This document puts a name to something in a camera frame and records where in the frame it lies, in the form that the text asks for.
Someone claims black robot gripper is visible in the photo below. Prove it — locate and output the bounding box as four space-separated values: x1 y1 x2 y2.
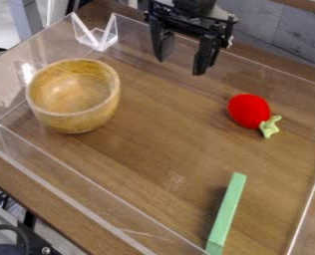
147 0 239 76

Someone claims green wooden stick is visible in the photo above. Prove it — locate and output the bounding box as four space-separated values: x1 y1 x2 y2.
206 172 247 255

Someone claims brown wooden bowl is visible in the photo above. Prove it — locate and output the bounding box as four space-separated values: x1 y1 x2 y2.
26 58 121 133

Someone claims red plush strawberry toy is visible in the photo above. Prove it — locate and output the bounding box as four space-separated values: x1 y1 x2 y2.
227 94 283 138

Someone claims black table clamp bracket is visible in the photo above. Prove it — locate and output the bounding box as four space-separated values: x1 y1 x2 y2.
18 223 63 255

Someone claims black cable under table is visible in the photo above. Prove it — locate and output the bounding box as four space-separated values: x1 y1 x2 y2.
0 224 32 255

